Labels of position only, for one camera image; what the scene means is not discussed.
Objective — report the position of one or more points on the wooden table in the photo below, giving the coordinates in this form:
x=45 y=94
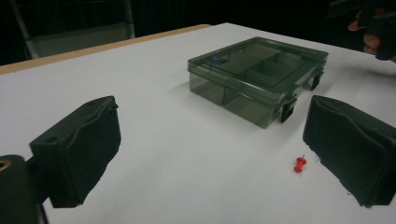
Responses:
x=93 y=49

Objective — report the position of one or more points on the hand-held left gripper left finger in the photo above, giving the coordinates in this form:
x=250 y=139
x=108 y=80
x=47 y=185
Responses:
x=81 y=149

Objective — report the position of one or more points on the red pushpin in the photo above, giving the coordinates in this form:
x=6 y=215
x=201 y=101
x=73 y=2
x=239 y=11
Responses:
x=299 y=165

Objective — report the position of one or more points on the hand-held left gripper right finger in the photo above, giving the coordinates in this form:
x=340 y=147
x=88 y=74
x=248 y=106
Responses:
x=355 y=149

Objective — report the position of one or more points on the smoky clear compartment box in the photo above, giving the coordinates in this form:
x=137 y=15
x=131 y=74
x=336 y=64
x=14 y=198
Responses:
x=258 y=62

